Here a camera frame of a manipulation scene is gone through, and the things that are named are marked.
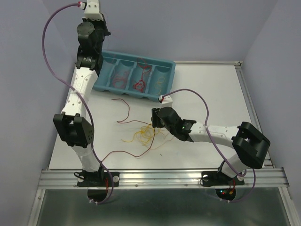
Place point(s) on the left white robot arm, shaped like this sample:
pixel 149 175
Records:
pixel 71 124

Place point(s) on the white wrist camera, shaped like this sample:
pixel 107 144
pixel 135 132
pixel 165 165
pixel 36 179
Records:
pixel 93 10
pixel 165 101

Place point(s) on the aluminium mounting rail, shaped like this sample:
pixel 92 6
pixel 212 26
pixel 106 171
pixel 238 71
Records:
pixel 158 179

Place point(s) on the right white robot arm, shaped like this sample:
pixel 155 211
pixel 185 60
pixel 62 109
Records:
pixel 250 145

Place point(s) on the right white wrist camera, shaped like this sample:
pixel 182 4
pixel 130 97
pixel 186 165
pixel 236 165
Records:
pixel 165 101

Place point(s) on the teal compartment tray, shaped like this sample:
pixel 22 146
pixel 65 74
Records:
pixel 136 76

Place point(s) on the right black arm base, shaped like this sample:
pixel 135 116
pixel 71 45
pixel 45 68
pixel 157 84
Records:
pixel 226 187

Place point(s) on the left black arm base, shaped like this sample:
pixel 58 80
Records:
pixel 97 183

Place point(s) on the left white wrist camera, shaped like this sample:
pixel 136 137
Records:
pixel 93 10

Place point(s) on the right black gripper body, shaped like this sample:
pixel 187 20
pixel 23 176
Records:
pixel 156 120

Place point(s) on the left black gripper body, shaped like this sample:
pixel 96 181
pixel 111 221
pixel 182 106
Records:
pixel 100 29

